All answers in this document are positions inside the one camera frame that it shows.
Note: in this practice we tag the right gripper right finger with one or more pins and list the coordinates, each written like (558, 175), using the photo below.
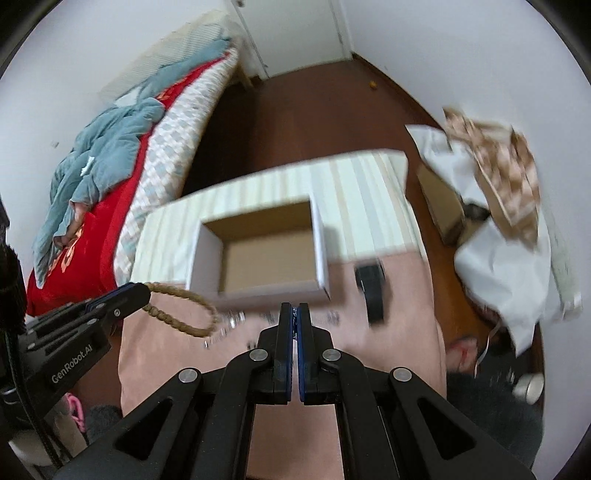
(393, 425)

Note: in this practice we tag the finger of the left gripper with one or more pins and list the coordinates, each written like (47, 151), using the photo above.
(117, 299)

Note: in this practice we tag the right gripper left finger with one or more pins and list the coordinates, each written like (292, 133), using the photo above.
(196, 425)

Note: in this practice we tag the black smart watch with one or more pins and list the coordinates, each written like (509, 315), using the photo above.
(370, 280)

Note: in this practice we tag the red bed sheet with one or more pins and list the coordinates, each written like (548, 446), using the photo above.
(83, 268)

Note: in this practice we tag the pink slipper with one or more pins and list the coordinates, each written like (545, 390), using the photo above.
(76, 411)

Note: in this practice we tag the black fuzzy cushion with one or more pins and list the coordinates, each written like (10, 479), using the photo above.
(513, 423)

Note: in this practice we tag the red flip-flop foot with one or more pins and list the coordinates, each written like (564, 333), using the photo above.
(462, 355)

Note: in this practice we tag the pink striped table cloth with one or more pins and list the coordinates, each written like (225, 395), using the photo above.
(337, 233)

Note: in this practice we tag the white cup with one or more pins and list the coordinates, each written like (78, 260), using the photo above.
(529, 388)

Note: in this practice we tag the white cardboard box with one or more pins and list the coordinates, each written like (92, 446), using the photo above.
(261, 257)

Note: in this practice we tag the blue-grey blanket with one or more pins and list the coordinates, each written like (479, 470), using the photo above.
(104, 154)

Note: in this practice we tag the checkered mattress cover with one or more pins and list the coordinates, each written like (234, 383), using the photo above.
(171, 146)

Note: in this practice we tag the white paper sheet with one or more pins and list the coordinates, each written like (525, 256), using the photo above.
(522, 285)

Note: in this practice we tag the brown cardboard box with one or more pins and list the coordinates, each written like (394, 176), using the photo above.
(444, 204)

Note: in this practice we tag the white pillow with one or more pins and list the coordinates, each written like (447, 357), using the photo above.
(176, 46)

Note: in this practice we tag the white door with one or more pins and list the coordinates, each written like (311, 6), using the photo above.
(289, 35)

